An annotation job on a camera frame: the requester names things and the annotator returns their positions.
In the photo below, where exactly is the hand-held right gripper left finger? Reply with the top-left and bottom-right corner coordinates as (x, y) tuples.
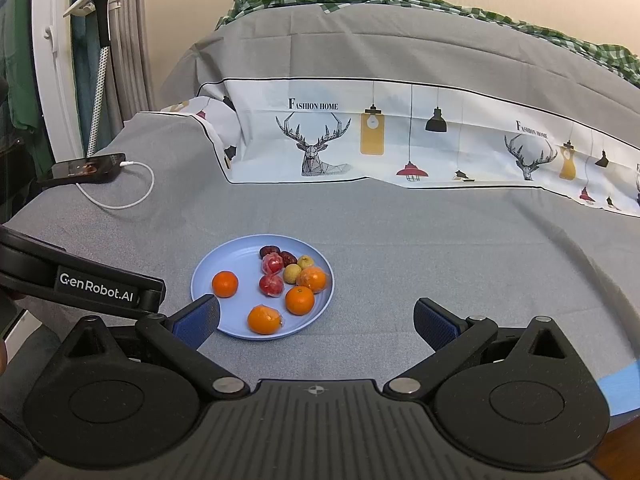
(62, 294), (251, 401)

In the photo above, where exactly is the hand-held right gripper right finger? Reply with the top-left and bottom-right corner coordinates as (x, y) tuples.
(382, 297), (576, 401)

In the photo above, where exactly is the bare mandarin orange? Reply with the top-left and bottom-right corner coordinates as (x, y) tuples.
(285, 285), (316, 316)
(212, 270), (239, 299)

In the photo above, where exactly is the plastic-wrapped orange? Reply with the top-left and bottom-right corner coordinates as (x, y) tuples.
(296, 266), (329, 294)
(247, 304), (284, 335)

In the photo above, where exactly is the blue plastic plate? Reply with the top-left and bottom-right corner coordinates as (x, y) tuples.
(190, 233), (334, 341)

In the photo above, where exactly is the black smartphone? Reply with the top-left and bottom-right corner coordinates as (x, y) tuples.
(37, 152), (127, 186)

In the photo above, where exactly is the light blue cloth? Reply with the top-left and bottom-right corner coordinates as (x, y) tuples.
(597, 360), (640, 416)

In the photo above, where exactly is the teal hanging cloth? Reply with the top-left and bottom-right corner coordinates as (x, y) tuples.
(67, 0), (103, 156)

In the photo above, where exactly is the green hanging clothing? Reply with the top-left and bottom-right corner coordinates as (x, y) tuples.
(0, 0), (46, 133)

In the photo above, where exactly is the grey curtain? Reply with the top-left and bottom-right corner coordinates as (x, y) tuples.
(100, 0), (156, 133)

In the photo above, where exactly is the grey quilt with deer print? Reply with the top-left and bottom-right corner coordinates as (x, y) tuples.
(160, 2), (640, 218)

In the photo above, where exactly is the white charging cable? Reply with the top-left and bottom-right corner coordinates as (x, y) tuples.
(75, 160), (156, 211)

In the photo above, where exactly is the white round frame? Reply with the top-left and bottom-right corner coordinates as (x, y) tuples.
(30, 0), (88, 161)

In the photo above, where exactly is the black garment steamer with hose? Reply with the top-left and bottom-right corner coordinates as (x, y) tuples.
(72, 0), (113, 158)

